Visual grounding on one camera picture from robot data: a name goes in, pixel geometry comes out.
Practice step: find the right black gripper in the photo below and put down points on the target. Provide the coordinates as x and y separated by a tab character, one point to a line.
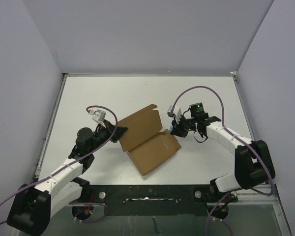
179	131

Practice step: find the aluminium table frame rail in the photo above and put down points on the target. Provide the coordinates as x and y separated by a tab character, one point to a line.
41	154

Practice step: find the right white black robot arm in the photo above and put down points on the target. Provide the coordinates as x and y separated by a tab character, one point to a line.
253	163

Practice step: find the brown cardboard paper box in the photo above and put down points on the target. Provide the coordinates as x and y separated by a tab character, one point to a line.
146	142

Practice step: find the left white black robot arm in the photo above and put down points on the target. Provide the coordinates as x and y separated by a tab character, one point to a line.
35	204

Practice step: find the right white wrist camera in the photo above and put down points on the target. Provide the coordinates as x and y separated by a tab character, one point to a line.
174	112

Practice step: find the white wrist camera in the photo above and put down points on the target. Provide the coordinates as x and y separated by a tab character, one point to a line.
98	116
174	112

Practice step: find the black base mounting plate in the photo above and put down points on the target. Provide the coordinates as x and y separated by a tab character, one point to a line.
151	200

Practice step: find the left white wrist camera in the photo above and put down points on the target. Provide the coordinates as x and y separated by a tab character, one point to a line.
98	116

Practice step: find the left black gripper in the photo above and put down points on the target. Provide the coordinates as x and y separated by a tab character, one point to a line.
109	129

